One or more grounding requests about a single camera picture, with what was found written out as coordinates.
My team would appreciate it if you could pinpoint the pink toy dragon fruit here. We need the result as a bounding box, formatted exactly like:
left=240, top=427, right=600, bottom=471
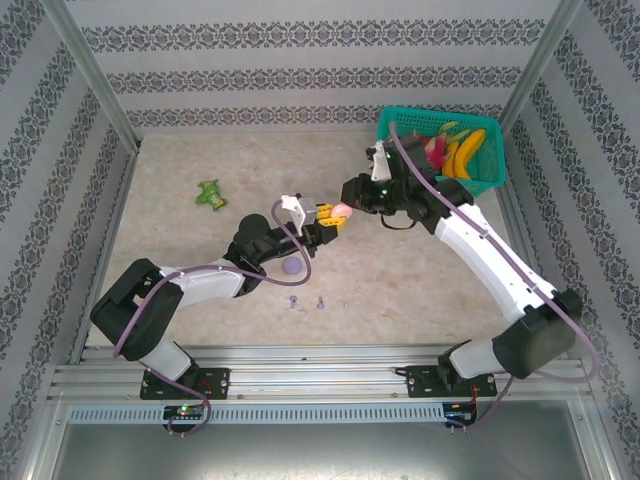
left=422, top=130, right=451, bottom=169

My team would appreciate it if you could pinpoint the yellow toy banana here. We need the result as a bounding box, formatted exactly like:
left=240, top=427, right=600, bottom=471
left=441, top=128, right=487, bottom=180

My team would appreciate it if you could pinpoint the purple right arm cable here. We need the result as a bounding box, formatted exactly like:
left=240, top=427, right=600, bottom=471
left=388, top=121, right=601, bottom=434

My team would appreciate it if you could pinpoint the aluminium mounting rail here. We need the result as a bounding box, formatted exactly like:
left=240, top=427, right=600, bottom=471
left=47, top=343, right=596, bottom=407

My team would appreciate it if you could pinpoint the aluminium frame post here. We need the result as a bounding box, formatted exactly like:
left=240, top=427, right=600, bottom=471
left=38, top=0, right=142, bottom=151
left=497, top=0, right=586, bottom=132

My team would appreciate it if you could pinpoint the green snack packet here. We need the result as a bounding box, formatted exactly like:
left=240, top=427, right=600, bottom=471
left=194, top=179, right=230, bottom=210

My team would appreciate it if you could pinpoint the teal plastic basket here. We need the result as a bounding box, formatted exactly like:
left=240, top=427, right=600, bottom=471
left=374, top=105, right=507, bottom=199

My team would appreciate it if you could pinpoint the small circuit board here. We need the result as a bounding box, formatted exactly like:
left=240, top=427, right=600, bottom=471
left=443, top=401, right=480, bottom=427
left=163, top=403, right=206, bottom=422

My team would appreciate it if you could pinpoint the aluminium table side rail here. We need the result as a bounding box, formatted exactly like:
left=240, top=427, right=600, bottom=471
left=68, top=144, right=144, bottom=365
left=494, top=189, right=571, bottom=361

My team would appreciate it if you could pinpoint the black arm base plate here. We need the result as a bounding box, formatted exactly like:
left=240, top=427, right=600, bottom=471
left=404, top=364, right=498, bottom=400
left=139, top=367, right=231, bottom=401

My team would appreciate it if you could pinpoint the grey slotted cable duct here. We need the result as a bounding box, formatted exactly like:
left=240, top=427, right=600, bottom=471
left=66, top=403, right=447, bottom=426

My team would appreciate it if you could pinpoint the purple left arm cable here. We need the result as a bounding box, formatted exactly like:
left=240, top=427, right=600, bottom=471
left=112, top=197, right=314, bottom=439

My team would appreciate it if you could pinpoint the grey metal base panel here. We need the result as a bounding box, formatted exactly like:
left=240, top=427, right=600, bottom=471
left=29, top=399, right=616, bottom=480

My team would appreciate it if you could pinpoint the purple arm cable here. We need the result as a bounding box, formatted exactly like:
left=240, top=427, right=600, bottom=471
left=388, top=121, right=601, bottom=434
left=112, top=197, right=314, bottom=439

